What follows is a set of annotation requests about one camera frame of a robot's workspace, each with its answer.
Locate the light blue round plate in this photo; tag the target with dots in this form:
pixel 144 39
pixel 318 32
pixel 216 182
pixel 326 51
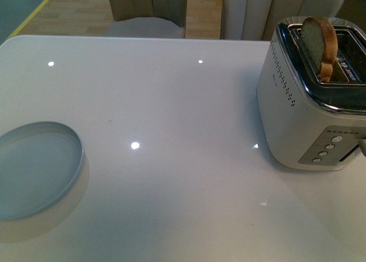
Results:
pixel 39 163

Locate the brown bread slice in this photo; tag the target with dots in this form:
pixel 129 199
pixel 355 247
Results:
pixel 320 40

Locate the beige chair on left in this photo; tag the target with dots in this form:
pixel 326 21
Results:
pixel 148 18

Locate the beige chair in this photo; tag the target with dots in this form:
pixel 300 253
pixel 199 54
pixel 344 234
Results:
pixel 256 19
pixel 148 18

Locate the beige chair on right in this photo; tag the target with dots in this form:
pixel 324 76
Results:
pixel 256 19

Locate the white chrome toaster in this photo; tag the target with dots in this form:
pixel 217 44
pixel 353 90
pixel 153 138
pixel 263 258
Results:
pixel 311 124

